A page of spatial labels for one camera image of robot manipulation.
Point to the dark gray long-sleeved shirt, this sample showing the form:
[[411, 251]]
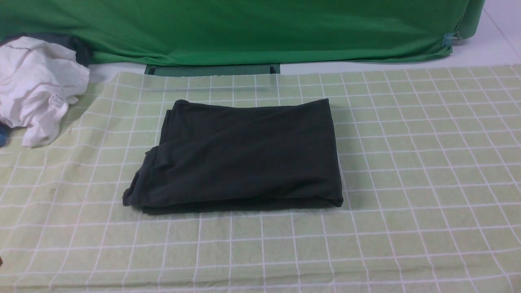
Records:
[[214, 158]]

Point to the white crumpled shirt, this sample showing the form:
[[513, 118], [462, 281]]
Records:
[[38, 82]]

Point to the dark green metal base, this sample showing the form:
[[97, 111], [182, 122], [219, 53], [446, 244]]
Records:
[[202, 71]]

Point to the green backdrop cloth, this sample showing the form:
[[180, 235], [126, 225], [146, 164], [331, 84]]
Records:
[[226, 32]]

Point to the light green checkered tablecloth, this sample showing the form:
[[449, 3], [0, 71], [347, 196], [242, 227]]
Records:
[[432, 168]]

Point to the dark gray garment behind pile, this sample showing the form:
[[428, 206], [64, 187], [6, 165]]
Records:
[[83, 52]]

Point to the blue binder clip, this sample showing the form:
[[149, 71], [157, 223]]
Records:
[[451, 39]]

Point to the blue object at left edge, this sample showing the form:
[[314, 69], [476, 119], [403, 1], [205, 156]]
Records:
[[3, 135]]

